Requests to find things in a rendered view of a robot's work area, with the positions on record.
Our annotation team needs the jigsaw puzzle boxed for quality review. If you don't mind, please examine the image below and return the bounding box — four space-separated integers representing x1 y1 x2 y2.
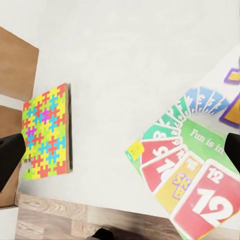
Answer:
21 82 70 181

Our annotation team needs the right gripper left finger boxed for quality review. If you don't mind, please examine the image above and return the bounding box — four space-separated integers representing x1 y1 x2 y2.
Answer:
0 133 26 193

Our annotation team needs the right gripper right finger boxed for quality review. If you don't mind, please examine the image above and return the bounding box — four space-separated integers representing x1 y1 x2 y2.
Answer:
224 132 240 173

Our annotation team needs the board game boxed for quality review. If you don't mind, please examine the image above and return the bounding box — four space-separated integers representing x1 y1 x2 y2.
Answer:
124 42 240 240

